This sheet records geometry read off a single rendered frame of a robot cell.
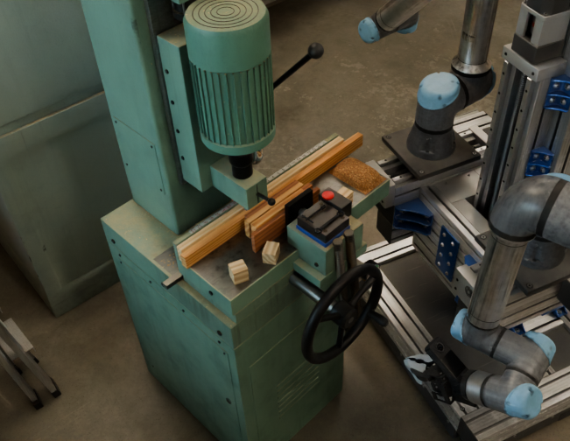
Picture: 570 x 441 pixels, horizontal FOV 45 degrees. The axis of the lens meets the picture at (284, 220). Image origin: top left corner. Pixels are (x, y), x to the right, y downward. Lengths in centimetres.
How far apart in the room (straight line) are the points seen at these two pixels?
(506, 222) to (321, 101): 251
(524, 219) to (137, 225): 110
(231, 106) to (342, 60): 271
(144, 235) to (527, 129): 107
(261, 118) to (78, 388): 149
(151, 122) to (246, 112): 30
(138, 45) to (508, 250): 90
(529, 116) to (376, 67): 229
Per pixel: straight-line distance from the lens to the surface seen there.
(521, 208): 135
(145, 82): 163
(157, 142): 173
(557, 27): 179
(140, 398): 260
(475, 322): 158
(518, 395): 155
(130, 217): 204
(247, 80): 144
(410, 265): 264
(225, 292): 166
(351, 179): 190
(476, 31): 206
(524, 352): 160
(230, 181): 169
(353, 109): 374
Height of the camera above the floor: 217
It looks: 45 degrees down
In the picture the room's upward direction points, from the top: 3 degrees counter-clockwise
